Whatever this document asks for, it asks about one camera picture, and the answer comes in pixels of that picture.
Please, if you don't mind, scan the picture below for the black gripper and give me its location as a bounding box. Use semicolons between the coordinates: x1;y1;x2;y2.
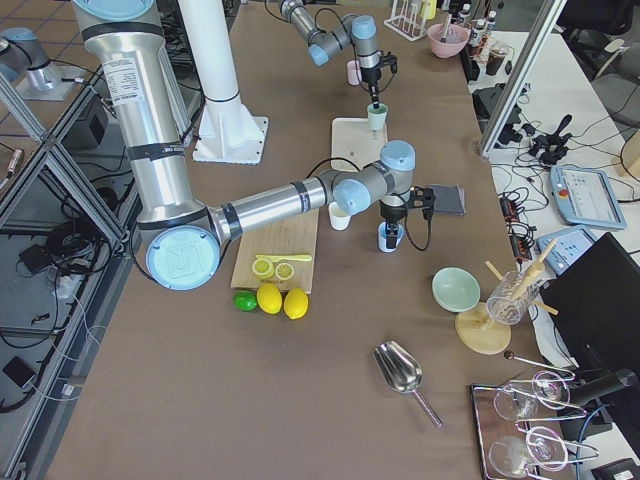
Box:
360;51;398;109
379;186;436;250

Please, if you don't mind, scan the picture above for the blue cup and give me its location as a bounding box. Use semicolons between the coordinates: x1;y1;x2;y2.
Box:
378;222;405;253

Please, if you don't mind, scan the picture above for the green cup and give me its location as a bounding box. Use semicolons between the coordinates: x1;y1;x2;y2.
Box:
367;103;388;131

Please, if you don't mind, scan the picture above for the cream rabbit tray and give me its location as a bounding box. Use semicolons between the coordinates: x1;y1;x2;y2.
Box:
331;117;388;171

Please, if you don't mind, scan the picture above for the pink cup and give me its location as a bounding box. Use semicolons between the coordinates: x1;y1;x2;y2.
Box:
346;60;362;86

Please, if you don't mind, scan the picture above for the cream cup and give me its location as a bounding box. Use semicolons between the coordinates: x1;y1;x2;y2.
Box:
328;202;351;231

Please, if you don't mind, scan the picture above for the dark grey folded cloth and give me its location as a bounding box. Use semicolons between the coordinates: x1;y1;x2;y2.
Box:
429;184;466;216

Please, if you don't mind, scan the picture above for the steel muddler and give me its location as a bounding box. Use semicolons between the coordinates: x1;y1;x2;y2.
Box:
439;13;452;43

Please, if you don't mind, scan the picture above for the green bowl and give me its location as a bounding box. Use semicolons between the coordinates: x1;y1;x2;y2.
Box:
432;267;481;313

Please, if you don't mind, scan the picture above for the yellow cup on rack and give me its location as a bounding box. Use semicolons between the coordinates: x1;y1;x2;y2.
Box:
422;0;437;20

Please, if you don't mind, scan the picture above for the wooden cutting board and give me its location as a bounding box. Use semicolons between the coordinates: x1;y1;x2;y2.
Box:
231;210;319;294

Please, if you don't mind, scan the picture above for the pink bowl with ice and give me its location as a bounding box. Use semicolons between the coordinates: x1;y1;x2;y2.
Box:
427;24;470;58

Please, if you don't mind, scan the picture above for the dark drink bottle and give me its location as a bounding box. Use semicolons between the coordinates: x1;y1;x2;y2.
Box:
456;3;471;28
468;19;485;47

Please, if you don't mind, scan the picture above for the lemon slice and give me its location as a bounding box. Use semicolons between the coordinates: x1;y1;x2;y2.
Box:
274;262;295;281
251;258;275;280

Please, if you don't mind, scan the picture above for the yellow plastic knife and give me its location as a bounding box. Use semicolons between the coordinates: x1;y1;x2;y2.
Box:
255;254;313;263

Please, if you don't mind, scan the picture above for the whole lemon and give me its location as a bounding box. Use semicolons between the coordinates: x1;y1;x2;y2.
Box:
283;288;309;320
256;283;283;315

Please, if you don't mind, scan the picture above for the iced coffee cup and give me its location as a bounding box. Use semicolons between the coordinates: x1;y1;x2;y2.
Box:
485;42;509;76

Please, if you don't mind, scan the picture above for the wooden mug tree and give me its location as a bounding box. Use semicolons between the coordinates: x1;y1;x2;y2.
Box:
455;240;558;355

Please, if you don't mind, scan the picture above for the glass mug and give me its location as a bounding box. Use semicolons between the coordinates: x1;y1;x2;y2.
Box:
486;271;539;325

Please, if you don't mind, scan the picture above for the metal scoop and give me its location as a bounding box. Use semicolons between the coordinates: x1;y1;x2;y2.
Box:
373;340;443;428

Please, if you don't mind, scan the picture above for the green lime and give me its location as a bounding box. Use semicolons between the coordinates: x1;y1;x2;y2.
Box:
233;290;258;312

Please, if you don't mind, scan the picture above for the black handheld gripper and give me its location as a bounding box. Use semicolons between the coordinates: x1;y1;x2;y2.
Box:
528;114;573;166

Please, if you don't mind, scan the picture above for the blue teach pendant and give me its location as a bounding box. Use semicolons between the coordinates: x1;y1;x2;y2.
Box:
535;225;597;276
549;165;627;230

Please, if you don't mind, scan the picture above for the black monitor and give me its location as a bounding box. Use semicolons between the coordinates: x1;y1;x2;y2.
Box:
541;233;639;372

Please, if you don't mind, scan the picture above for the wine glass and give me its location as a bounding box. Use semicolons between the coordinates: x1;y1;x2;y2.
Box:
531;370;570;410
525;426;568;472

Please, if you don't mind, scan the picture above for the white wire cup rack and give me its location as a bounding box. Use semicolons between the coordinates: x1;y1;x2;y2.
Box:
384;0;428;41

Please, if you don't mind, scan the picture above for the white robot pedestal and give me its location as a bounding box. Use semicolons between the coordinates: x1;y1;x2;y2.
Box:
179;0;269;165

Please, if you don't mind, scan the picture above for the aluminium frame post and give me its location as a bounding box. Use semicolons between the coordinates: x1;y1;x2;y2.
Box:
478;0;566;160

